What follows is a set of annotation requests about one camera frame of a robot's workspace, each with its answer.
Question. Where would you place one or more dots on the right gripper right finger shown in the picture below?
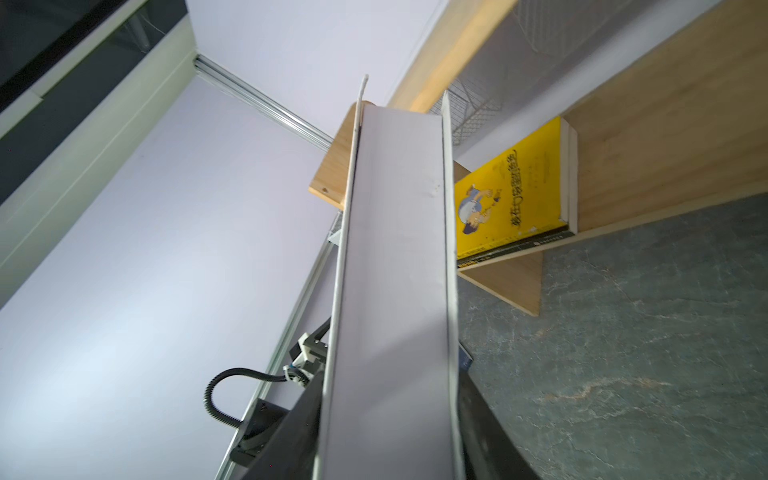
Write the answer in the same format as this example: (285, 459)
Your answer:
(489, 452)

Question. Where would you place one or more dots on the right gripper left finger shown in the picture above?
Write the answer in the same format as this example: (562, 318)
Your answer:
(290, 452)

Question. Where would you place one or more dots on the white book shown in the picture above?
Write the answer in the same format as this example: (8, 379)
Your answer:
(390, 392)

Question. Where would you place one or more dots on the black book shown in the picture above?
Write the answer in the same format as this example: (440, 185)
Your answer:
(518, 246)

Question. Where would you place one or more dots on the blue book with yellow label left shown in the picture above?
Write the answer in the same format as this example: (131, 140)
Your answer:
(465, 359)

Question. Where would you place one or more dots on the wooden two-tier shelf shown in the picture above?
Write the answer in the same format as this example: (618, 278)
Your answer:
(671, 115)

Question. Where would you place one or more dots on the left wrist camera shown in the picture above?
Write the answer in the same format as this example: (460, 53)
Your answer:
(308, 357)

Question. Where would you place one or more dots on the white wire rack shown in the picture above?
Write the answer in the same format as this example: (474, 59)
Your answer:
(534, 39)

